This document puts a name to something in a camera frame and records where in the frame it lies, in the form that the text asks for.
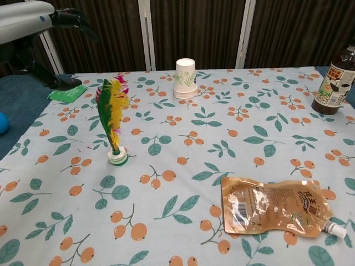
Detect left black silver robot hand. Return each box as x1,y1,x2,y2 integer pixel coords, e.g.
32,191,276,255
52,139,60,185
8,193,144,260
0,0,100,91

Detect colourful feather shuttlecock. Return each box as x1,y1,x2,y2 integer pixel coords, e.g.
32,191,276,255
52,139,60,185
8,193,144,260
95,75,130,167

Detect green sachet packet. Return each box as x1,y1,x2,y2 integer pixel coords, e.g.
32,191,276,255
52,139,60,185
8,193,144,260
47,85,87,104

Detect blue ball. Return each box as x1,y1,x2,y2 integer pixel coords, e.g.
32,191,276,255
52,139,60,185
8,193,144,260
0,112,11,136

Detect white paper cup stack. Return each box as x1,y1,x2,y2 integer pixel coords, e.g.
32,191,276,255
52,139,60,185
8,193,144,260
173,58,198,100

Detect floral patterned tablecloth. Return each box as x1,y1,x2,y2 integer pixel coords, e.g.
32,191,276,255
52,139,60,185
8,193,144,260
0,66,355,266

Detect brown spout pouch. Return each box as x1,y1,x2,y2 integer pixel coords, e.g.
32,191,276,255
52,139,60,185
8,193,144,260
221,176,347,239

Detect dark brown drink bottle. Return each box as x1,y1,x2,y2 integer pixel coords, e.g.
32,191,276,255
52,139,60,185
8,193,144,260
311,44,355,114

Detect dark partition panel white frame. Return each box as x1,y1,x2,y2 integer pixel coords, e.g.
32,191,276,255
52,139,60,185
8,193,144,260
237,0,355,69
138,0,256,71
40,0,156,75

